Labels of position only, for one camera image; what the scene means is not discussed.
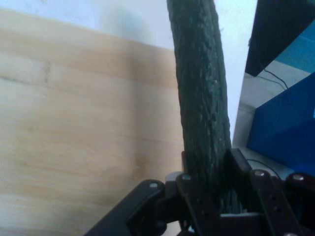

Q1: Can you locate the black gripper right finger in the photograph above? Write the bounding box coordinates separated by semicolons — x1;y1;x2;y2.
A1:
224;148;315;236

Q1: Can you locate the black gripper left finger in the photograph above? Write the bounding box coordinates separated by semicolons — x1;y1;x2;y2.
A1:
85;150;222;236

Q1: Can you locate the dark green cucumber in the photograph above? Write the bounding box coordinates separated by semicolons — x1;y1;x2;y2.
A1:
166;0;247;215

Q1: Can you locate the dark blue box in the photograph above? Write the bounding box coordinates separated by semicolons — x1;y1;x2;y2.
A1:
247;80;315;174

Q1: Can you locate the wooden cutting board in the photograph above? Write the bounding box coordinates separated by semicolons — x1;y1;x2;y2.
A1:
0;7;188;236

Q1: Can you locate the dark monitor panel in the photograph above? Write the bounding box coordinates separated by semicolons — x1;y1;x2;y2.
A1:
245;0;315;77

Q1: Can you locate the thin black floor cable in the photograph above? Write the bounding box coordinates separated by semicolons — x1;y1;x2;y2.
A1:
263;69;289;89

